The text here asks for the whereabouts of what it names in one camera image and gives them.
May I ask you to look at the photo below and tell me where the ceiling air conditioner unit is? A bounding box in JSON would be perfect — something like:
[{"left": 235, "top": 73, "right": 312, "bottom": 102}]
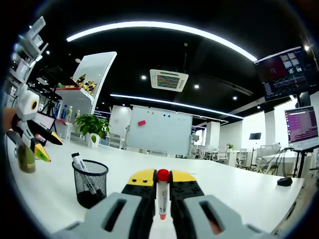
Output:
[{"left": 149, "top": 69, "right": 189, "bottom": 92}]

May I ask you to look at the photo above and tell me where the large wall monitor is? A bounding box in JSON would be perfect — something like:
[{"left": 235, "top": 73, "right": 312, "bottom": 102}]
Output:
[{"left": 253, "top": 46, "right": 318, "bottom": 102}]

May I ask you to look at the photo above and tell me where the black mesh pen holder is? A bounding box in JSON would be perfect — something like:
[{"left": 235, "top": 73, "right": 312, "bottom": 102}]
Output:
[{"left": 71, "top": 159, "right": 109, "bottom": 209}]

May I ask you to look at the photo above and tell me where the small black monitor on stand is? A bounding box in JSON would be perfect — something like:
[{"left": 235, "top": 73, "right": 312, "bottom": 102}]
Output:
[{"left": 249, "top": 132, "right": 262, "bottom": 170}]

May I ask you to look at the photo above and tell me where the white whiteboard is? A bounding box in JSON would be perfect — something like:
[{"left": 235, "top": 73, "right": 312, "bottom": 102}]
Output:
[{"left": 126, "top": 106, "right": 194, "bottom": 156}]

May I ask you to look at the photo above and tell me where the potted green plant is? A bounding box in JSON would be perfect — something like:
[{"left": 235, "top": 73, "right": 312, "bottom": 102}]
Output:
[{"left": 74, "top": 114, "right": 111, "bottom": 148}]

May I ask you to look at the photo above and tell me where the row of white office chairs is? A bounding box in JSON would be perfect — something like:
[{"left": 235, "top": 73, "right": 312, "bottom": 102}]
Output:
[{"left": 189, "top": 143, "right": 282, "bottom": 172}]

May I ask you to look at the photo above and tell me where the grey storage rack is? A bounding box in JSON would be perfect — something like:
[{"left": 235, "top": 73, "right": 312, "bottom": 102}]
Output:
[{"left": 7, "top": 16, "right": 49, "bottom": 100}]

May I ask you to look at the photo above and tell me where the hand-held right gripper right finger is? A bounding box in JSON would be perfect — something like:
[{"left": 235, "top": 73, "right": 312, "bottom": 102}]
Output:
[{"left": 169, "top": 169, "right": 272, "bottom": 239}]

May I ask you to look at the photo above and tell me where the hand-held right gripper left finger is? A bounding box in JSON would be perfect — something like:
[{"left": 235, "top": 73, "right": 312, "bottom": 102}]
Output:
[{"left": 53, "top": 168, "right": 158, "bottom": 239}]

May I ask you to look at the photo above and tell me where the white mesh office chair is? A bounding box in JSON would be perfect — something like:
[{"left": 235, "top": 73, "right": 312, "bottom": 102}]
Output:
[{"left": 107, "top": 132, "right": 125, "bottom": 149}]

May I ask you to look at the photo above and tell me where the black tripod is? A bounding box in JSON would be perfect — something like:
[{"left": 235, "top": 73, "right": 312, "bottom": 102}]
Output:
[{"left": 41, "top": 86, "right": 58, "bottom": 132}]

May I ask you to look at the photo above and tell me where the red whiteboard marker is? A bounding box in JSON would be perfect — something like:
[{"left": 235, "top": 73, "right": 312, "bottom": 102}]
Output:
[{"left": 156, "top": 169, "right": 171, "bottom": 221}]

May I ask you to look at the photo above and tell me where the black computer mouse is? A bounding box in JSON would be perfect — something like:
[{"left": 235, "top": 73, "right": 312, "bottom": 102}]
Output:
[{"left": 277, "top": 177, "right": 293, "bottom": 187}]

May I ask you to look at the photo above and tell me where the black whiteboard marker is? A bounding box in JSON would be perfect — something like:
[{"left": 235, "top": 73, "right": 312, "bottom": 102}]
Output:
[{"left": 71, "top": 152, "right": 88, "bottom": 173}]

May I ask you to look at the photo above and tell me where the green drink bottle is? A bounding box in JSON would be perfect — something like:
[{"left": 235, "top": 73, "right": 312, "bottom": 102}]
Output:
[{"left": 16, "top": 145, "right": 36, "bottom": 174}]

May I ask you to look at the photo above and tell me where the row of drink bottles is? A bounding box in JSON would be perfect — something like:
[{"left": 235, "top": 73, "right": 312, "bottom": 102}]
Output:
[{"left": 53, "top": 101, "right": 81, "bottom": 120}]

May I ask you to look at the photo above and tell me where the row of coloured round magnets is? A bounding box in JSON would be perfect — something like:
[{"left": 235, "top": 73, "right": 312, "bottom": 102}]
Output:
[{"left": 147, "top": 111, "right": 186, "bottom": 121}]

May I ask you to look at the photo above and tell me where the laptop with purple screen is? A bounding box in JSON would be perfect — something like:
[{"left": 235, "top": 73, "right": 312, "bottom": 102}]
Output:
[{"left": 284, "top": 106, "right": 319, "bottom": 147}]

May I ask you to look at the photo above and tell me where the laptop with light screen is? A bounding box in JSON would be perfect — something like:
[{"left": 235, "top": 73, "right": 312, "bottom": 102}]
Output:
[{"left": 36, "top": 113, "right": 56, "bottom": 130}]

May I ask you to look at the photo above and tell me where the long ceiling strip light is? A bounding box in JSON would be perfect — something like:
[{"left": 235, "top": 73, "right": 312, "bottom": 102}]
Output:
[
  {"left": 66, "top": 21, "right": 258, "bottom": 62},
  {"left": 110, "top": 94, "right": 244, "bottom": 120}
]

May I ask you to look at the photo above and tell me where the standing desk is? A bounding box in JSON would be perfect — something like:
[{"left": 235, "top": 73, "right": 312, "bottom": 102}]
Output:
[{"left": 293, "top": 143, "right": 319, "bottom": 179}]

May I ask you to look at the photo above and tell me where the pile of yellow snack packets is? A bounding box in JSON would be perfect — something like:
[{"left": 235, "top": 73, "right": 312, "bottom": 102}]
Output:
[{"left": 70, "top": 74, "right": 97, "bottom": 94}]

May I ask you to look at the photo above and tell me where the white display shelf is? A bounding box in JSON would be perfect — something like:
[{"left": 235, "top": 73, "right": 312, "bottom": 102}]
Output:
[{"left": 55, "top": 51, "right": 117, "bottom": 140}]

